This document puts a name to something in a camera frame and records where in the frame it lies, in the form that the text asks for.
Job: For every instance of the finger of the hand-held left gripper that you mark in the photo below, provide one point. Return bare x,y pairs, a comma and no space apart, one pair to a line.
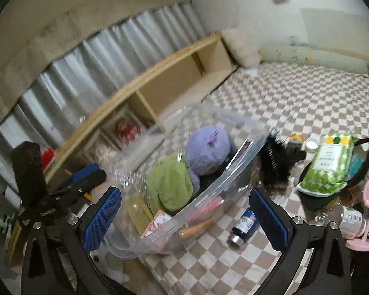
86,172
93,181

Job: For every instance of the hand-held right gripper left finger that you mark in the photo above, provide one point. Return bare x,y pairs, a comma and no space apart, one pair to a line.
103,218

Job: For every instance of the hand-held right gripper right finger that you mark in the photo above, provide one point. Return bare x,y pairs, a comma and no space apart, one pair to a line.
269,221

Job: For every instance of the blue bottle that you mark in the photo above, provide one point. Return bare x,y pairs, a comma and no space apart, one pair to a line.
244,226

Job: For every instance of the clear plastic storage container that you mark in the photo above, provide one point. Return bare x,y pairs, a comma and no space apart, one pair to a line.
233,172

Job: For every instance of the blue card box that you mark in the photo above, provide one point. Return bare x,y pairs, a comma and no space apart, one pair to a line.
244,149

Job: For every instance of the red lidded container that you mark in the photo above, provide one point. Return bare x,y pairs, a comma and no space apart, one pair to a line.
47,158

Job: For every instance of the white plush toy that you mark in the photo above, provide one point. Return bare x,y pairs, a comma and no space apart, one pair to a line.
101,150

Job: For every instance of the clear display box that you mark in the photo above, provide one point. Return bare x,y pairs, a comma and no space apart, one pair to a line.
110,119
92,143

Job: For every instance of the crystal bead ornament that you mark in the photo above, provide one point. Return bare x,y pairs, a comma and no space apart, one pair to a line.
126,178

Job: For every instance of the light wooden box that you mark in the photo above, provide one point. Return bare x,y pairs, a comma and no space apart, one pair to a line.
138,212

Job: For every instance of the black cap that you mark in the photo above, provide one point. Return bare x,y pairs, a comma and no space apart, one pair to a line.
319,199

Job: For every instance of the red dress doll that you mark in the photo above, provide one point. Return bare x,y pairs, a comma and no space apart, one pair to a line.
126,129

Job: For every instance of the black feather duster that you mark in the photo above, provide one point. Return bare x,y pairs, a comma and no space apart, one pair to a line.
276,159

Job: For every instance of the green plush toy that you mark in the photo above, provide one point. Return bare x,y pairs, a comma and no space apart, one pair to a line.
169,184

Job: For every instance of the green wet wipes packet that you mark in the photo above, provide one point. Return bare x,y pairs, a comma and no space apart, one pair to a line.
326,166

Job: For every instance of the white labelled bottle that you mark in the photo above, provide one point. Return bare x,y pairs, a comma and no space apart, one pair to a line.
353,221

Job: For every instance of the yellow black gadget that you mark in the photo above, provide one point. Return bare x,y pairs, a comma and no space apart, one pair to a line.
295,138

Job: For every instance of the small white round jar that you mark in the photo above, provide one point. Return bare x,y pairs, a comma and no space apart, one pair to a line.
311,143

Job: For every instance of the purple plush toy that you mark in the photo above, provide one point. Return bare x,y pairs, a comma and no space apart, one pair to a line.
206,150

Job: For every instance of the silver pleated curtain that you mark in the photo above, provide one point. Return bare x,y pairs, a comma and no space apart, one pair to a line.
95,58

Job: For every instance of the brown checkered blanket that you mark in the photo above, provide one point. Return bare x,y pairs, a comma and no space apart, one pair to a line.
295,98

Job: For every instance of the wooden bedside shelf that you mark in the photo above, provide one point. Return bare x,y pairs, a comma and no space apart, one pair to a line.
172,76

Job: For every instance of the white paper slip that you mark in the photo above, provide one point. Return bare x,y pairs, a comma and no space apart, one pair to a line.
252,71

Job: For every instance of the beige printed curtain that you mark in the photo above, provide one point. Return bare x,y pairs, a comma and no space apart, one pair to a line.
64,21

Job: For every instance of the long green pillow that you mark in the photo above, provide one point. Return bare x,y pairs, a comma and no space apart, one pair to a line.
319,57

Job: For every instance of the cream fluffy pillow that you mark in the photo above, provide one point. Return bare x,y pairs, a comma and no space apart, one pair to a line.
243,46

